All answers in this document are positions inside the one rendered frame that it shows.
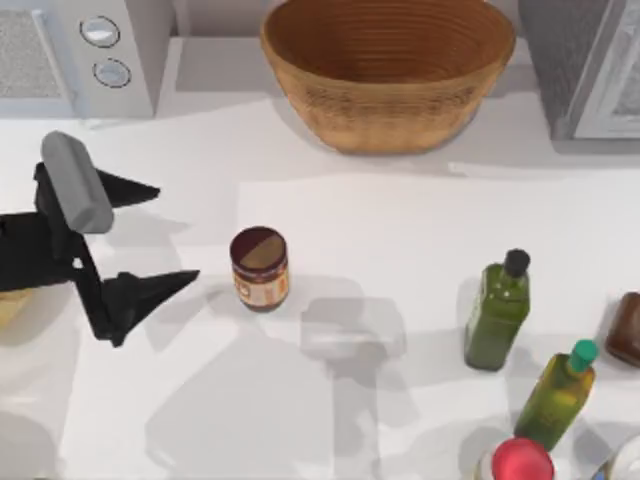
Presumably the yellow-green bottle with green cap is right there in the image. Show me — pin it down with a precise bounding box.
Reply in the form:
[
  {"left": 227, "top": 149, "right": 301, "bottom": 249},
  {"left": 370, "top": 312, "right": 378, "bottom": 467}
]
[{"left": 513, "top": 339, "right": 600, "bottom": 452}]

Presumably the brown woven basket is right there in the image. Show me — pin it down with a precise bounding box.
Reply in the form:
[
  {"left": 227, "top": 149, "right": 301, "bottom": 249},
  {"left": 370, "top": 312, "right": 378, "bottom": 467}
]
[{"left": 259, "top": 0, "right": 518, "bottom": 155}]

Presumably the white cup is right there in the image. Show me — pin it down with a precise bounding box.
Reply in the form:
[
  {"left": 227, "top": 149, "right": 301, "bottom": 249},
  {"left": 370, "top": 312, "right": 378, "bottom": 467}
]
[{"left": 602, "top": 433, "right": 640, "bottom": 480}]

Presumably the green bottle with black cap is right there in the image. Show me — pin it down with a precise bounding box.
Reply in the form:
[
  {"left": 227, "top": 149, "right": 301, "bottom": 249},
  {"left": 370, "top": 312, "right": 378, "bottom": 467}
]
[{"left": 463, "top": 248, "right": 532, "bottom": 372}]

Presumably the bottle with red cap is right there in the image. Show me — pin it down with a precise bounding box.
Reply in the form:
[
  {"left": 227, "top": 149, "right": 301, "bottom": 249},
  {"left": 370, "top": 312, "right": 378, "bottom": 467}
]
[{"left": 474, "top": 436, "right": 556, "bottom": 480}]

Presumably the pale grey rounded box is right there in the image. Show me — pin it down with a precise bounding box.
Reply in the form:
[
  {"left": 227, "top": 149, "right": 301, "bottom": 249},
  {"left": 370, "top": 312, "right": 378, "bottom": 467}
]
[{"left": 40, "top": 130, "right": 115, "bottom": 236}]

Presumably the round microwave knob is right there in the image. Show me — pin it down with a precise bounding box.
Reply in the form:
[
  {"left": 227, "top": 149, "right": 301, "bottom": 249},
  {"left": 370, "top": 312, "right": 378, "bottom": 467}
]
[
  {"left": 92, "top": 57, "right": 133, "bottom": 90},
  {"left": 79, "top": 15, "right": 122, "bottom": 49}
]

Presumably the brown jar with label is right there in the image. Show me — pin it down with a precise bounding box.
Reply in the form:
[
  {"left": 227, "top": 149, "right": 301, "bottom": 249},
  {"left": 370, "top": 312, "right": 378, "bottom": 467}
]
[{"left": 229, "top": 225, "right": 291, "bottom": 314}]

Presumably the pale yellow object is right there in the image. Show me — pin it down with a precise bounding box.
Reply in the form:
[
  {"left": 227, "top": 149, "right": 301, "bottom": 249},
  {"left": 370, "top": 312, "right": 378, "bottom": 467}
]
[{"left": 0, "top": 288, "right": 33, "bottom": 329}]

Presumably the pale microwave oven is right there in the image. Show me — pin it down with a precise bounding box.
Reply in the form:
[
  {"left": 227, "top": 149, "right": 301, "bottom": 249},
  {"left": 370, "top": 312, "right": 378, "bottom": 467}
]
[{"left": 0, "top": 0, "right": 175, "bottom": 122}]

